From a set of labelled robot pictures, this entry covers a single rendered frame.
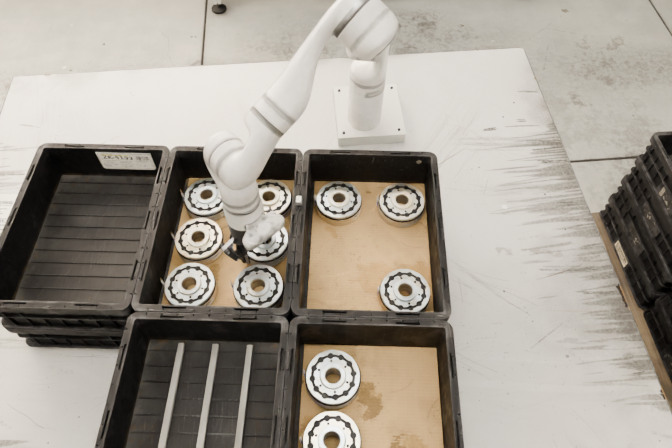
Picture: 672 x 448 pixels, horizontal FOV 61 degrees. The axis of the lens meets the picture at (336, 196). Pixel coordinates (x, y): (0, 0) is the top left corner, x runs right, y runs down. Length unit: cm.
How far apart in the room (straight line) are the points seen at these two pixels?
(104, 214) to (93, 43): 191
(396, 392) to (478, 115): 89
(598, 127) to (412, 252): 171
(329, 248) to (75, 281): 54
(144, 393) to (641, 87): 259
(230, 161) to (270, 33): 215
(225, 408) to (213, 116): 87
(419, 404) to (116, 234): 74
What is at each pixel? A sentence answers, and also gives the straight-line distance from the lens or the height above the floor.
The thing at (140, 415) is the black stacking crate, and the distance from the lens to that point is 117.
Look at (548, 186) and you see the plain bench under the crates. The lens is 160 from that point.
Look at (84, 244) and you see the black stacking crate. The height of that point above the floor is 83.
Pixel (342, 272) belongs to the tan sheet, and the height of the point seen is 83.
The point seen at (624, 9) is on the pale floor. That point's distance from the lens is 354.
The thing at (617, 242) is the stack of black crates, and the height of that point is 19.
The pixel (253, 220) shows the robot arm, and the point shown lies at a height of 102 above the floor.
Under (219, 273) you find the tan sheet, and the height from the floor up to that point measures 83.
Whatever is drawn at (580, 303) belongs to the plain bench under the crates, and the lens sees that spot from 144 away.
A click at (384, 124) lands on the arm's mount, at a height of 74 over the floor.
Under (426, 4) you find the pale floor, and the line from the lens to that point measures 326.
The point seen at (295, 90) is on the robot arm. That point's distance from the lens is 93.
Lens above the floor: 191
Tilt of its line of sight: 55 degrees down
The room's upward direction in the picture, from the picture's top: straight up
